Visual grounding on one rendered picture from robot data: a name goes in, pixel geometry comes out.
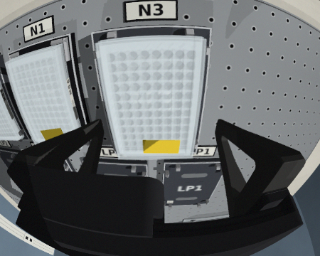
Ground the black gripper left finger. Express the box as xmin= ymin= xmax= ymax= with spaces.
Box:
xmin=14 ymin=119 xmax=104 ymax=174

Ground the grey perforated base plate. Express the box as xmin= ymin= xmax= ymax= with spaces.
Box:
xmin=0 ymin=0 xmax=320 ymax=223

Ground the white button panel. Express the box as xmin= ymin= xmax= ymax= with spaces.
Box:
xmin=183 ymin=214 xmax=229 ymax=223

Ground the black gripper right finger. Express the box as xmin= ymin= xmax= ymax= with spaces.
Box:
xmin=215 ymin=119 xmax=306 ymax=218

